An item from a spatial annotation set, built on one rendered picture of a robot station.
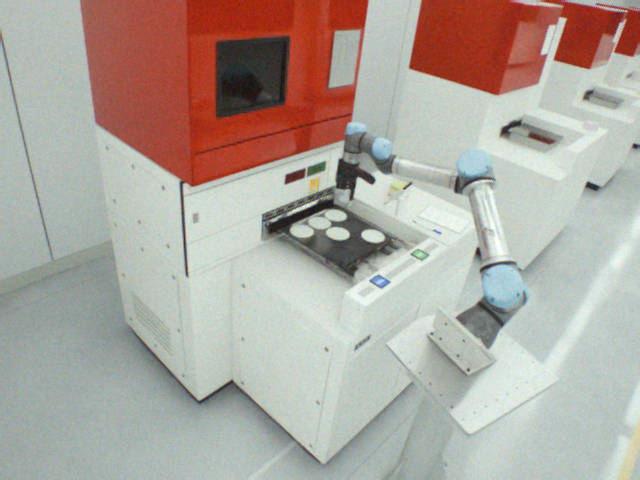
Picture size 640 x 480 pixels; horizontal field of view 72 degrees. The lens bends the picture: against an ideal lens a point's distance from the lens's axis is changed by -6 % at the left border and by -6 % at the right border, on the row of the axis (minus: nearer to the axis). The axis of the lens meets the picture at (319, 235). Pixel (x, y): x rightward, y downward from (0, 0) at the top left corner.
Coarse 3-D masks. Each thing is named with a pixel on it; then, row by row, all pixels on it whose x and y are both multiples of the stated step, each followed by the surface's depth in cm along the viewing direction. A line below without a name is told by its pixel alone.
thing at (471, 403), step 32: (416, 320) 168; (416, 352) 154; (512, 352) 158; (416, 384) 147; (448, 384) 144; (480, 384) 145; (512, 384) 146; (544, 384) 147; (448, 416) 136; (480, 416) 134
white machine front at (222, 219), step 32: (288, 160) 187; (320, 160) 202; (192, 192) 158; (224, 192) 169; (256, 192) 181; (288, 192) 196; (192, 224) 164; (224, 224) 176; (256, 224) 190; (192, 256) 171; (224, 256) 184
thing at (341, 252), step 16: (336, 208) 216; (304, 224) 201; (336, 224) 204; (352, 224) 205; (368, 224) 207; (304, 240) 190; (320, 240) 192; (336, 240) 193; (352, 240) 194; (384, 240) 197; (336, 256) 183; (352, 256) 184
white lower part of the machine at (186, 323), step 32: (128, 256) 213; (160, 256) 187; (128, 288) 228; (160, 288) 198; (192, 288) 178; (224, 288) 192; (128, 320) 247; (160, 320) 213; (192, 320) 186; (224, 320) 202; (160, 352) 227; (192, 352) 198; (224, 352) 212; (192, 384) 212; (224, 384) 230
